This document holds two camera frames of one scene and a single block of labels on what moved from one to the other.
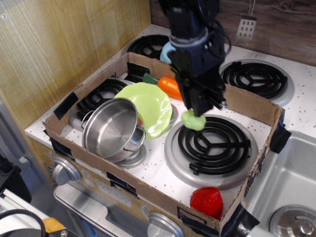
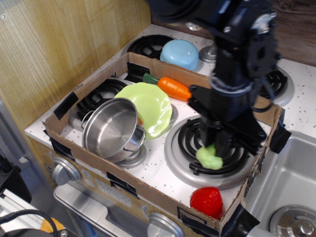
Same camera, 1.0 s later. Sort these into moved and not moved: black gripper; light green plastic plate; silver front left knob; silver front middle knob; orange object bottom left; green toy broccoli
Moved: black gripper; green toy broccoli
Not moved: silver front left knob; light green plastic plate; orange object bottom left; silver front middle knob
